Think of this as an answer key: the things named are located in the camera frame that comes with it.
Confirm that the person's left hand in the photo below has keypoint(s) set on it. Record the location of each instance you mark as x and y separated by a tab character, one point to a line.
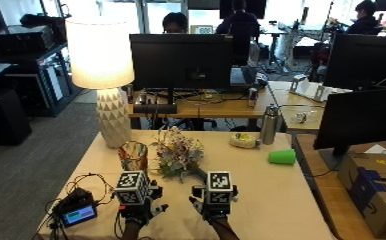
145	209

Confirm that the person's right hand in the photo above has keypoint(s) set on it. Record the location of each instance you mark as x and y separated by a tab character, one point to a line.
212	209

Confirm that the white marker cube on right glove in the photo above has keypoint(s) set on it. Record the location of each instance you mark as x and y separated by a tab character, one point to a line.
218	187

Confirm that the white marker cube on glove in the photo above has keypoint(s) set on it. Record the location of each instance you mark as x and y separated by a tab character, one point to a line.
218	187
132	187

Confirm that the white marker cube on left glove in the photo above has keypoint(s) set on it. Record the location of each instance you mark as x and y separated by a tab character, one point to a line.
132	187

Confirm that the clear glass vase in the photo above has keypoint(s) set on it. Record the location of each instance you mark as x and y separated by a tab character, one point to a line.
133	156

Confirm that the dried flower bouquet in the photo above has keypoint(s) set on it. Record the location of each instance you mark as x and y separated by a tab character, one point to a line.
177	155

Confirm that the beige tablecloth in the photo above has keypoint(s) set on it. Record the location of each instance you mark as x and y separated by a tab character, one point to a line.
263	200

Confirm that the white and yellow tape roll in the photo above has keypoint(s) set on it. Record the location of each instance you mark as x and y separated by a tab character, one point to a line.
243	140

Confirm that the black device with small screen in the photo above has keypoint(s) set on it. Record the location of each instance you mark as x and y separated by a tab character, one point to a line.
76	209

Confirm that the green plastic cup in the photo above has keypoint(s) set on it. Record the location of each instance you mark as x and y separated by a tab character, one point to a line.
282	156

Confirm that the black bar speaker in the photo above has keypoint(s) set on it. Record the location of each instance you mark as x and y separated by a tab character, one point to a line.
154	108

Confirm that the steel water bottle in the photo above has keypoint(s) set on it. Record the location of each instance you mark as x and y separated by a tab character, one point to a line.
270	125

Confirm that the wooden desk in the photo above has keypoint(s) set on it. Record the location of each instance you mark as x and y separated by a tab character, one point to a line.
227	108

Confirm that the silver drink can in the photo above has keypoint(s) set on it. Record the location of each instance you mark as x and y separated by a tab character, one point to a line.
251	97

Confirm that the clear plastic wrapper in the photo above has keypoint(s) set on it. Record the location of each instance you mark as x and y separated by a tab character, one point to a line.
302	117

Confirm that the black computer monitor with stand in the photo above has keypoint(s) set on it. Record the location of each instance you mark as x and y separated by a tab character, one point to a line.
180	61

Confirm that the white desk holder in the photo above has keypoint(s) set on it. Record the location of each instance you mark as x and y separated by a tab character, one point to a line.
310	88

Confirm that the brown cardboard box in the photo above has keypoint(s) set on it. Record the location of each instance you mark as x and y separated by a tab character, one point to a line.
377	190

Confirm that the black cabinet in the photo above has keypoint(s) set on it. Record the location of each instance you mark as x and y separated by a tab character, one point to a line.
1	116

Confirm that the white table lamp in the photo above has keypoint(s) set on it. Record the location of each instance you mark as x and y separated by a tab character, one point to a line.
100	56

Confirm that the large black computer monitor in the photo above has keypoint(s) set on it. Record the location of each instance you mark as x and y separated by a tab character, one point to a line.
363	118

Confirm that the black shelf unit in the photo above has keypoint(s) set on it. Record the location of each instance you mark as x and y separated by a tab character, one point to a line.
24	63

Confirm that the printed marker board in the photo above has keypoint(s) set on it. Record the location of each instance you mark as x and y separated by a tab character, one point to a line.
201	29

